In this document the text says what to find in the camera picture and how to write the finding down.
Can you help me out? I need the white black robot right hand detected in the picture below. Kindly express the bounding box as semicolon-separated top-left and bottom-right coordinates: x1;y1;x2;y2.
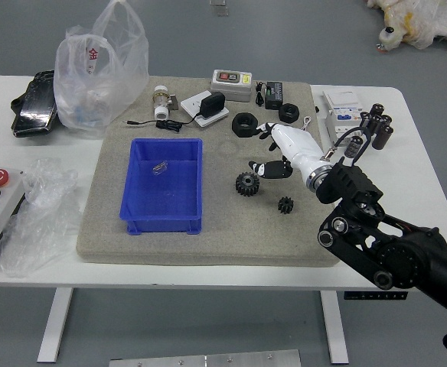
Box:
248;122;330;188

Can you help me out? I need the small black gear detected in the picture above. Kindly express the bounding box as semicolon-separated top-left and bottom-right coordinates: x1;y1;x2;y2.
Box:
277;196;295;215

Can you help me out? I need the big black gear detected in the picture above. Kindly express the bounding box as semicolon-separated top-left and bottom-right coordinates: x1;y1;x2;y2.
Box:
234;171;262;198

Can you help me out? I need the small black hex nut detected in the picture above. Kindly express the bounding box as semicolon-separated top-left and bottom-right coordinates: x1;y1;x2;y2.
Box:
278;102;300;123

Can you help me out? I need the big black hex nut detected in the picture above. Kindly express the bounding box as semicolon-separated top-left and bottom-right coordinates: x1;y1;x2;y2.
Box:
231;112;259;138

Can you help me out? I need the blue plastic box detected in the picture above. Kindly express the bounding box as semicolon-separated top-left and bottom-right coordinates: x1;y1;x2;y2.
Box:
119;138;204;235

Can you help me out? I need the grey push-button control box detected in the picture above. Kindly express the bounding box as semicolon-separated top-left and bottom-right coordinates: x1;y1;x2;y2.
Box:
0;166;26;274

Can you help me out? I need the white circuit breaker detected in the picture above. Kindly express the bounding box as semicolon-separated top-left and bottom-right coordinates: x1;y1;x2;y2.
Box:
325;103;366;145

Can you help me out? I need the black rectangular power module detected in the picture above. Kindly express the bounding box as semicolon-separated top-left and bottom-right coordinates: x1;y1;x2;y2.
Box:
265;80;285;110

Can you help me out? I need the grey-brown foam mat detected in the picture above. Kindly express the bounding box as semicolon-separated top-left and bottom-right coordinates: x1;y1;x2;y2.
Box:
76;76;343;268

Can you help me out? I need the small clear plastic bag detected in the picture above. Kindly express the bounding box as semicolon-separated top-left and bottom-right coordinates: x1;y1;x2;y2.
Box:
150;160;170;177

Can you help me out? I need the brass valve with white ends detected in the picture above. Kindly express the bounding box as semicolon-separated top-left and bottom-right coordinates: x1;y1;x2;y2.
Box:
149;85;180;120

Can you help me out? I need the black table control panel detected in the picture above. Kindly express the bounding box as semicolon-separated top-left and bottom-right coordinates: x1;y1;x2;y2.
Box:
344;291;409;301

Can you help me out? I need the small metal floor plate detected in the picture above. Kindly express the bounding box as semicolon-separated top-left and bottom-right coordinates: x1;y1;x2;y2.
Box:
209;0;230;17

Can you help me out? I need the plastic-wrapped plush toy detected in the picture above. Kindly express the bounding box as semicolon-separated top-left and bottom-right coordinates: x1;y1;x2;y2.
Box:
364;0;447;60

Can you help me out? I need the white table leg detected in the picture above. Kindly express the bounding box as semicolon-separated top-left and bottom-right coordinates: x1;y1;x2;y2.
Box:
320;290;350;365
36;288;74;363

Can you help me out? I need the white plastic shopping bag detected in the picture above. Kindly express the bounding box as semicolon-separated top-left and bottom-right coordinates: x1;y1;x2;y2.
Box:
53;0;150;139

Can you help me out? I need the black glossy pouch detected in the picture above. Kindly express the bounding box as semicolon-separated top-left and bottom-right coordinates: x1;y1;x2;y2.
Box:
10;70;59;138

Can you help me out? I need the crumpled clear plastic bag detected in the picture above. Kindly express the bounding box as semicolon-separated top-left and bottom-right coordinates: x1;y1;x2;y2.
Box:
0;157;83;278

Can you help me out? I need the black coiled cable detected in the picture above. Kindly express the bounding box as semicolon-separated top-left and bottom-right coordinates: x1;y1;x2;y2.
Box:
254;81;267;107

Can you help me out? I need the grey two-button switch box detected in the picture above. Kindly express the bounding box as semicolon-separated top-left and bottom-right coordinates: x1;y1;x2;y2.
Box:
210;69;253;102

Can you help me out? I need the black power adapter with cord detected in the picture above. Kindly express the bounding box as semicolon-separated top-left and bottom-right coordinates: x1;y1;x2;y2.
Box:
122;91;227;134

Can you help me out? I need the white wall socket plate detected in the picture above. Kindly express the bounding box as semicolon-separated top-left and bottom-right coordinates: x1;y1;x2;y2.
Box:
180;90;231;129

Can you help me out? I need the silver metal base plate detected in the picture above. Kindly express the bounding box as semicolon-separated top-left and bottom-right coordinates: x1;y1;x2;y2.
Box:
108;349;302;367

